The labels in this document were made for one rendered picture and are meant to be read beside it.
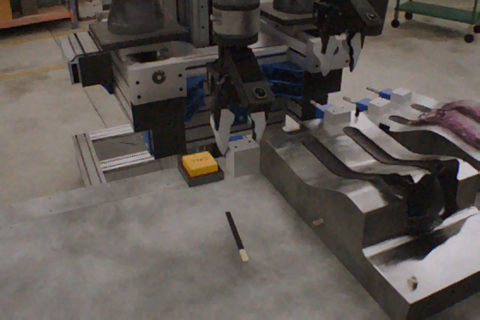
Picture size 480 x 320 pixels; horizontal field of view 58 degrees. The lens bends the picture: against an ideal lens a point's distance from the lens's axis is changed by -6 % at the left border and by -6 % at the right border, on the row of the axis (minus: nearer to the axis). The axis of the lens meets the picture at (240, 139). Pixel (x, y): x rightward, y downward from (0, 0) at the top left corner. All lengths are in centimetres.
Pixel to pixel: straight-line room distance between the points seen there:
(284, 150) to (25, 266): 53
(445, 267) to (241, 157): 38
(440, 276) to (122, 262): 51
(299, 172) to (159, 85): 42
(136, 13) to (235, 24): 51
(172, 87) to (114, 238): 42
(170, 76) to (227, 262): 50
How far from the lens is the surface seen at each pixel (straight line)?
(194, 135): 134
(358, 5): 94
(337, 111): 104
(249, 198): 94
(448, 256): 79
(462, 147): 106
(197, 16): 137
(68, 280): 82
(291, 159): 91
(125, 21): 120
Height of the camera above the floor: 136
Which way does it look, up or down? 29 degrees down
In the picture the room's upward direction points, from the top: straight up
